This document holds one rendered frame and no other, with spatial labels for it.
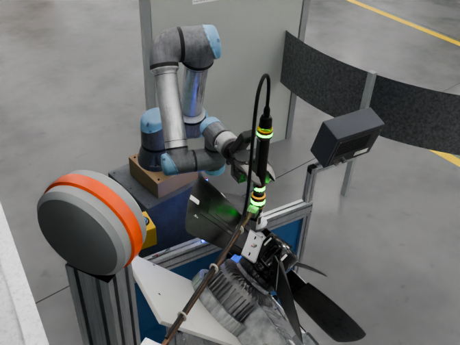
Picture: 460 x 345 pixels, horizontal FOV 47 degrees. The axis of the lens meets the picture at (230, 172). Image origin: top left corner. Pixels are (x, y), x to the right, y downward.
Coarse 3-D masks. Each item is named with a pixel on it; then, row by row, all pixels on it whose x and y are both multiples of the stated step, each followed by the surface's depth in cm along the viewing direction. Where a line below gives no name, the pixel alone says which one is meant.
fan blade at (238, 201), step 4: (228, 196) 189; (232, 196) 190; (236, 196) 191; (240, 196) 192; (244, 196) 194; (228, 200) 186; (232, 200) 187; (236, 200) 188; (240, 200) 189; (244, 200) 191; (248, 200) 193; (232, 204) 184; (236, 204) 185; (240, 204) 186; (248, 204) 188; (236, 208) 183; (240, 208) 183; (240, 212) 181
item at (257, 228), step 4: (248, 208) 158; (256, 208) 158; (252, 212) 157; (256, 212) 157; (252, 216) 158; (256, 216) 159; (252, 220) 161; (256, 220) 159; (264, 220) 167; (252, 224) 162; (256, 224) 161; (260, 224) 165; (264, 224) 165; (252, 228) 163; (256, 228) 163; (260, 228) 164; (264, 228) 164
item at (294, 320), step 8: (280, 264) 131; (280, 272) 149; (280, 280) 150; (280, 288) 150; (288, 288) 130; (280, 296) 150; (288, 296) 139; (288, 304) 141; (288, 312) 142; (296, 312) 131; (296, 320) 133; (296, 328) 136
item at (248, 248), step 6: (252, 234) 161; (246, 240) 159; (252, 240) 161; (258, 240) 162; (246, 246) 159; (258, 246) 162; (246, 252) 158; (252, 252) 160; (258, 252) 161; (246, 258) 158; (252, 258) 159
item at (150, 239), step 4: (144, 212) 196; (144, 216) 194; (148, 216) 195; (148, 220) 193; (148, 224) 191; (152, 224) 192; (148, 228) 190; (152, 228) 190; (148, 232) 190; (152, 232) 191; (148, 236) 191; (152, 236) 192; (156, 236) 193; (148, 240) 192; (152, 240) 193; (156, 240) 195; (144, 244) 193; (148, 244) 193; (152, 244) 195
